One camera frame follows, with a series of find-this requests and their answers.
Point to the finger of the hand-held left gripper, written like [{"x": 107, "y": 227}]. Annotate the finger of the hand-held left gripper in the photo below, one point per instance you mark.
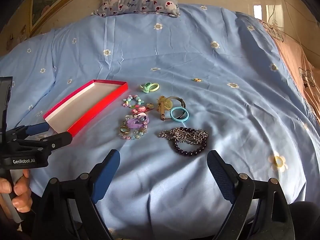
[
  {"x": 53, "y": 142},
  {"x": 37, "y": 129}
]

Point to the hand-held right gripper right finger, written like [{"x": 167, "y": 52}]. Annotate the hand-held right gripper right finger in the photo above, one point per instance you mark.
[{"x": 221, "y": 180}]

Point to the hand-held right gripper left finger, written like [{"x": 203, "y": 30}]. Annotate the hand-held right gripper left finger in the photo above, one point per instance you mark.
[{"x": 106, "y": 180}]

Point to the red shallow cardboard box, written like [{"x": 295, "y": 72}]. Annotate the red shallow cardboard box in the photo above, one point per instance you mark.
[{"x": 82, "y": 102}]

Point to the pink cartoon hair clip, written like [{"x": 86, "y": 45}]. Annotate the pink cartoon hair clip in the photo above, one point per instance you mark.
[{"x": 140, "y": 109}]

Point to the metal mesh bangle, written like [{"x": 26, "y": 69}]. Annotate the metal mesh bangle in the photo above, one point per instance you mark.
[{"x": 178, "y": 100}]

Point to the amber translucent hair claw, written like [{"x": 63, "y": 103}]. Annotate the amber translucent hair claw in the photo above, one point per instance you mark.
[{"x": 163, "y": 103}]

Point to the person's left hand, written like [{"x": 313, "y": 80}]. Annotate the person's left hand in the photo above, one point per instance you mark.
[{"x": 21, "y": 196}]

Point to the blue floral bedsheet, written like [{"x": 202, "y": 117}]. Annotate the blue floral bedsheet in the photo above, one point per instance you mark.
[{"x": 175, "y": 42}]

